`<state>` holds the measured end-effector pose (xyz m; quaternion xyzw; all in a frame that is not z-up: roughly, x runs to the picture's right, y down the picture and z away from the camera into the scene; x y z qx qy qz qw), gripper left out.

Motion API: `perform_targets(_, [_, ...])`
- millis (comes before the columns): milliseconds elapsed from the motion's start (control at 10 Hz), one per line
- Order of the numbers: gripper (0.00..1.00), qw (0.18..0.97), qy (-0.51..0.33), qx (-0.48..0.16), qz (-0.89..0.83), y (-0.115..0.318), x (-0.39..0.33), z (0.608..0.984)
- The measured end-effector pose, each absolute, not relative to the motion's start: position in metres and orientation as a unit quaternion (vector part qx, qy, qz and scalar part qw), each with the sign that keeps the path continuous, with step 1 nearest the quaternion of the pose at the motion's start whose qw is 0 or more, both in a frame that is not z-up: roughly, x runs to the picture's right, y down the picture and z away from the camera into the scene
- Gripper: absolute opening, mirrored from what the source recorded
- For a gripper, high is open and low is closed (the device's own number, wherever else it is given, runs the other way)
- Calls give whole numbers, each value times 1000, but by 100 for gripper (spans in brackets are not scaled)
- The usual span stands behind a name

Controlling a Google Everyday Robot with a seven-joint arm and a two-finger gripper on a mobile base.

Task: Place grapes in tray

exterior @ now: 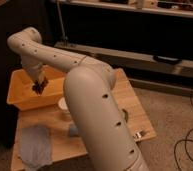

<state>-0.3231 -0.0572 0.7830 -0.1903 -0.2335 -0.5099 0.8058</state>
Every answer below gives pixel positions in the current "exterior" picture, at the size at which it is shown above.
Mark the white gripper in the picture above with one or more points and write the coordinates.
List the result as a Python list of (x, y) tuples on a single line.
[(35, 72)]

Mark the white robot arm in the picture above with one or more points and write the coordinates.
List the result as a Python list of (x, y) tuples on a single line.
[(88, 94)]

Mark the orange plastic tray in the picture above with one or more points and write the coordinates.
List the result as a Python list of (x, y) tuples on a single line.
[(22, 96)]

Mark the grey cloth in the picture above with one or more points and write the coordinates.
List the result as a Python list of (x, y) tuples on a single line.
[(35, 147)]

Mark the metal clip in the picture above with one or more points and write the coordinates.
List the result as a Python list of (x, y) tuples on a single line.
[(139, 135)]

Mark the dark shelf unit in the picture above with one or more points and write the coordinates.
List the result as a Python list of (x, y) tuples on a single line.
[(127, 37)]

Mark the black flat device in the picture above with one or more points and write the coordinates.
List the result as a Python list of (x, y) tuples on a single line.
[(166, 60)]

